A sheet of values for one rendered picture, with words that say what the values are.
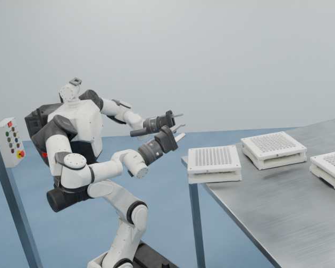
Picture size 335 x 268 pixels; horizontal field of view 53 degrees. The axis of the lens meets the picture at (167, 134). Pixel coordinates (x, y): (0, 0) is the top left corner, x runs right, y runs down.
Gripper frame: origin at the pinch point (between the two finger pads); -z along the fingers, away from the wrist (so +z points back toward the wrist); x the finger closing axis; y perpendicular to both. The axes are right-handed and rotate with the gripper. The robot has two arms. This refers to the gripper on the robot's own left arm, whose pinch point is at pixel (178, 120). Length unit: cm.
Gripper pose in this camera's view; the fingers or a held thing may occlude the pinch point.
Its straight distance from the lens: 176.9
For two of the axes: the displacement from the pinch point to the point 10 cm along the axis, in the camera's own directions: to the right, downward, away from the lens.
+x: 2.4, 9.5, 2.1
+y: -3.0, 2.7, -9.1
